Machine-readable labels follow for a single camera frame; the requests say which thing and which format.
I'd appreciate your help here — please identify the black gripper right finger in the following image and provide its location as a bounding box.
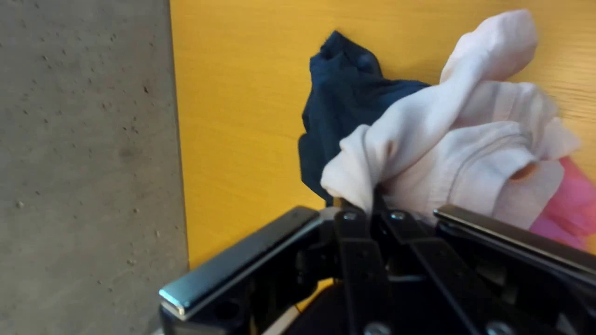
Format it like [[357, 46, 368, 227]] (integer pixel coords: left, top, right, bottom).
[[374, 202, 596, 335]]

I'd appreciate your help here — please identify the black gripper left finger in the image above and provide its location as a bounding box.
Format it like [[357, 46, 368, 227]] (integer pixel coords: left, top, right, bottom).
[[156, 204, 400, 335]]

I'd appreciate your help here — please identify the pink orange striped cloth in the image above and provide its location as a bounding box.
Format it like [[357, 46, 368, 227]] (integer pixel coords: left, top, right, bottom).
[[527, 154, 596, 253]]

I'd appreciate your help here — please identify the pale cream cloth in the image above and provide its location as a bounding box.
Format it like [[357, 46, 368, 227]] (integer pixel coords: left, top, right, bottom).
[[318, 7, 583, 232]]

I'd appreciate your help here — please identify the dark navy cloth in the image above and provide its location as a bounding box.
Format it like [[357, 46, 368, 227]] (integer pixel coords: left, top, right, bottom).
[[296, 29, 432, 210]]

